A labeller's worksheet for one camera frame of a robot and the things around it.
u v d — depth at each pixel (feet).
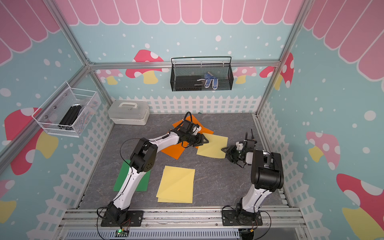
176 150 3.20
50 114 2.16
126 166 2.02
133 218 2.46
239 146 3.02
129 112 3.50
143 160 2.05
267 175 1.61
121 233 2.39
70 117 2.27
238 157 2.77
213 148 3.46
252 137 3.47
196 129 3.07
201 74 3.03
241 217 2.24
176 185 2.79
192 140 3.01
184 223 2.41
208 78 2.89
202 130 3.50
